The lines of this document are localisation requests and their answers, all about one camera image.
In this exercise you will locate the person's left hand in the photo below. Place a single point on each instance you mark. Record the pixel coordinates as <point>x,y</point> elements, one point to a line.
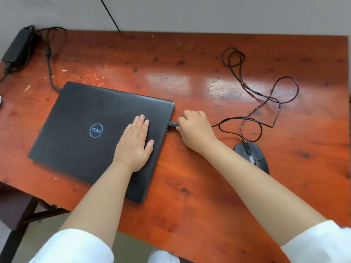
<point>133,146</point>

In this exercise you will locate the person's right hand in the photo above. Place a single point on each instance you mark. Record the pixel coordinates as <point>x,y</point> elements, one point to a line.
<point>197,131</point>

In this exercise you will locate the person's left thumb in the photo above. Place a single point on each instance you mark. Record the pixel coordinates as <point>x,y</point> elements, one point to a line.
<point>150,146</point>

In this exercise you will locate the person's right fingers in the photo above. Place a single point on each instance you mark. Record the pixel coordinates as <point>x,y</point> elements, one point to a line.
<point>183,121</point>

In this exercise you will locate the black laptop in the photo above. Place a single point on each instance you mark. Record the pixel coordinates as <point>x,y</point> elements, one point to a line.
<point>76,115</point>

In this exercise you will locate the person's right forearm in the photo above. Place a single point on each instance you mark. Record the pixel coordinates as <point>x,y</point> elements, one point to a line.
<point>260,194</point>

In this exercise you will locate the person's left forearm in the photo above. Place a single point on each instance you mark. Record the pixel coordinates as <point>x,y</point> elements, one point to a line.
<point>101,199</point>

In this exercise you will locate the black computer mouse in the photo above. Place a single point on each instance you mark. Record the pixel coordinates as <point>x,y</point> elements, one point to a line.
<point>253,156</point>

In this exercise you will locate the person's white trouser leg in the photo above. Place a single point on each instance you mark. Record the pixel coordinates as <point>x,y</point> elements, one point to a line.
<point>163,257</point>

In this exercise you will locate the white left sleeve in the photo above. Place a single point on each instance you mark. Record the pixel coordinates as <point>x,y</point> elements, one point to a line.
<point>74,247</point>

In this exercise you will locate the white sleeve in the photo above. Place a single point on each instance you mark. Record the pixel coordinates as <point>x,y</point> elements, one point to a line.
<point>320,243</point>
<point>74,247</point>

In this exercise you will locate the black laptop power adapter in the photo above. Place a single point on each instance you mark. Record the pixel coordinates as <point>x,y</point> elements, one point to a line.
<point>17,49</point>

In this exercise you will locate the white right sleeve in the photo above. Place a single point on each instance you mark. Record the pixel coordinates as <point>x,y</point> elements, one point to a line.
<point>320,243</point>

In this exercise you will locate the black table frame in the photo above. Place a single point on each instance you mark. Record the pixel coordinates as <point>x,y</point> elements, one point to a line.
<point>27,213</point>

